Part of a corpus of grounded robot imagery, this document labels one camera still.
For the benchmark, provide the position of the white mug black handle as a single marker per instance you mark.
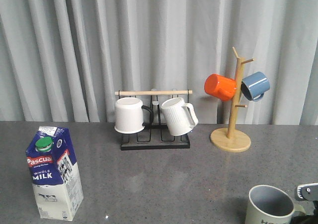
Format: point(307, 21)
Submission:
point(129, 115)

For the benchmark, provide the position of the blue white milk carton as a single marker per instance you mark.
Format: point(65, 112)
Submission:
point(55, 173)

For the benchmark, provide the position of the grey curtain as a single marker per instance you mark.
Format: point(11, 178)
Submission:
point(63, 60)

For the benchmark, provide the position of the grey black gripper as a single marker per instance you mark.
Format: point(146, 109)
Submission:
point(307, 192)

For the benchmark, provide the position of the cream HOME mug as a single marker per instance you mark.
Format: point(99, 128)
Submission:
point(270, 205)

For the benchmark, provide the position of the orange mug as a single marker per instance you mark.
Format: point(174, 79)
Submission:
point(221, 87)

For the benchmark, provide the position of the wooden mug tree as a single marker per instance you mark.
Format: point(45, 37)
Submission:
point(230, 139)

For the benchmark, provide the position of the blue mug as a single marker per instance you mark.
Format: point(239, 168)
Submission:
point(254, 86)

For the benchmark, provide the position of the black wire mug rack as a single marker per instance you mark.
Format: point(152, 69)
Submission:
point(155, 136)

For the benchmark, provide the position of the white ribbed mug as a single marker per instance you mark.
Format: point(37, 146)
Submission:
point(180, 116)

